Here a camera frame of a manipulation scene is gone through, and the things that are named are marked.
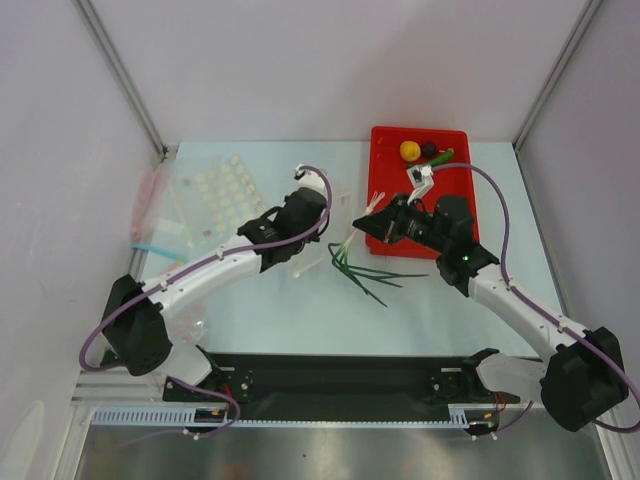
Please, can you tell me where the blue zipper clear bag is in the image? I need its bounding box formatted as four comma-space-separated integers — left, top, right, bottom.
130, 218, 189, 264

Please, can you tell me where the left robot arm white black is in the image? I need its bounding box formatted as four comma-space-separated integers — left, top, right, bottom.
102, 187, 332, 400

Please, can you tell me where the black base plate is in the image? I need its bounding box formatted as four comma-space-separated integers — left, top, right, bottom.
161, 352, 521, 421

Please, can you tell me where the dark brown round fruit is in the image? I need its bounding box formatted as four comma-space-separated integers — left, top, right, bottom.
421, 142, 440, 159

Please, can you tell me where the grey slotted cable duct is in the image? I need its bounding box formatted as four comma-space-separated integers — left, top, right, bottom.
91, 406, 495, 429

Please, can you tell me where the green chili pepper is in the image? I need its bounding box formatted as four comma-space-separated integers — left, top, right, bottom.
404, 148, 455, 169

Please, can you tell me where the green scallion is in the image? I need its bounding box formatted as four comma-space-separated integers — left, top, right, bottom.
326, 190, 431, 309

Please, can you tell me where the pink zip bag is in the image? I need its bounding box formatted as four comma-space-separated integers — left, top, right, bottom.
129, 163, 167, 243

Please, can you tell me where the red plastic tray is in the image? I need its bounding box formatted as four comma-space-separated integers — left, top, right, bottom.
364, 125, 482, 262

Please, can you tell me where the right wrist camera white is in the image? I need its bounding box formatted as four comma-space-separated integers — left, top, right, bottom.
407, 164, 434, 204

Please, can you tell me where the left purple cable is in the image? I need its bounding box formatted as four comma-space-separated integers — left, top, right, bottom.
79, 164, 333, 442

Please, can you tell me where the clear dotted zip bag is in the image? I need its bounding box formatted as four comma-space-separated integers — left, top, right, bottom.
287, 183, 352, 279

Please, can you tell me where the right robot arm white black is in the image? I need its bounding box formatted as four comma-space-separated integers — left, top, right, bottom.
353, 194, 633, 432

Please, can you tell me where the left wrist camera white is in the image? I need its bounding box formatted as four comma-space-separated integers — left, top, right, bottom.
294, 164, 328, 196

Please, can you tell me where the yellow lemon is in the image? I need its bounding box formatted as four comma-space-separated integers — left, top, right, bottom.
399, 141, 422, 163

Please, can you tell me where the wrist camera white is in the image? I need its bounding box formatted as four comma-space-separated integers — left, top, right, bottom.
294, 164, 328, 196
407, 164, 434, 204

